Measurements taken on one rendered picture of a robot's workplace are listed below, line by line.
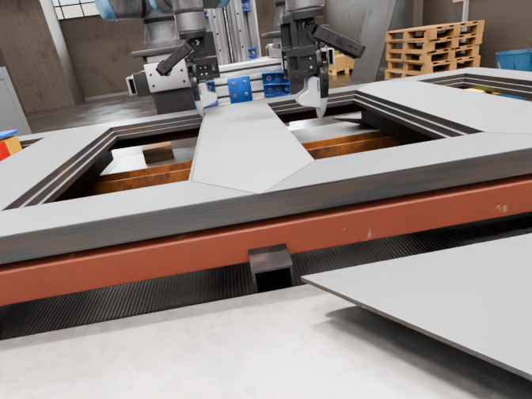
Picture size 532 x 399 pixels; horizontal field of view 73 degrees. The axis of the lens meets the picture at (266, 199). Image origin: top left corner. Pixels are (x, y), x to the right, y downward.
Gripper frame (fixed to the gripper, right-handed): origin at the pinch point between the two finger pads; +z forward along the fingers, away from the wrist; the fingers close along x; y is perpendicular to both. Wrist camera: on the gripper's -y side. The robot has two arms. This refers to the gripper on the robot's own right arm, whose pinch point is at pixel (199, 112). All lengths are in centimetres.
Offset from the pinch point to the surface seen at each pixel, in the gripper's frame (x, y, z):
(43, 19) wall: 1000, -429, -133
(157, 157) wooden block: 21.8, -19.2, 16.3
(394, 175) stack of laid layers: -62, 27, 1
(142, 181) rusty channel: -7.0, -18.4, 14.8
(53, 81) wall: 999, -456, 17
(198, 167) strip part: -47.6, 1.9, 0.7
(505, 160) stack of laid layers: -62, 42, 2
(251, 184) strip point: -59, 9, 1
